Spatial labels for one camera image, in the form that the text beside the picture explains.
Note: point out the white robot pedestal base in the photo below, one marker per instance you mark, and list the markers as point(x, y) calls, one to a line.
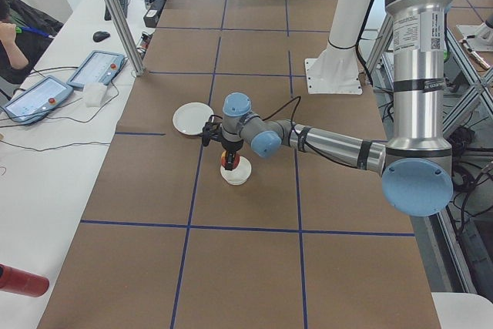
point(335, 70)

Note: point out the teach pendant tablet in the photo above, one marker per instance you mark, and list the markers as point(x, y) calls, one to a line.
point(99, 66)
point(38, 101)

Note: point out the near teach pendant tablet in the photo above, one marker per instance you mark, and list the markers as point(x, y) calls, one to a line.
point(38, 101)

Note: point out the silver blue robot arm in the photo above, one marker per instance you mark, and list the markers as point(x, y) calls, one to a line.
point(415, 163)

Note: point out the seated person in black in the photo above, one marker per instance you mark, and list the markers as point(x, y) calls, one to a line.
point(26, 33)

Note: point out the far teach pendant tablet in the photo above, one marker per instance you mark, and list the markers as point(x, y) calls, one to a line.
point(99, 66)

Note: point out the black box on table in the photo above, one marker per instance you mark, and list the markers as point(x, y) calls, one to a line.
point(151, 18)

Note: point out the white foam block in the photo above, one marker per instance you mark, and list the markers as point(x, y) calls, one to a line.
point(93, 94)

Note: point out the aluminium frame column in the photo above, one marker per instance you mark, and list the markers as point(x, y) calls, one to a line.
point(125, 36)

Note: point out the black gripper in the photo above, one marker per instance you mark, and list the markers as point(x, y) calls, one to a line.
point(232, 146)

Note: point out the black computer mouse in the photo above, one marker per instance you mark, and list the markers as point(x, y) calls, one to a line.
point(99, 36)

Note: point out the red yellow apple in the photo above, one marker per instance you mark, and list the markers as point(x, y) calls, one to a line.
point(237, 160)

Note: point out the red cylinder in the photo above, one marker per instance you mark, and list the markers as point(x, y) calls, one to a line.
point(22, 282)

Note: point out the white bowl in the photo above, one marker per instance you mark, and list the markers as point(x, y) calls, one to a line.
point(239, 175)

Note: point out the white round plate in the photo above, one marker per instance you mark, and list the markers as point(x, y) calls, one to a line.
point(190, 118)

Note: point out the aluminium frame rack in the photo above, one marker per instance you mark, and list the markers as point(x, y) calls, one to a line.
point(456, 244)

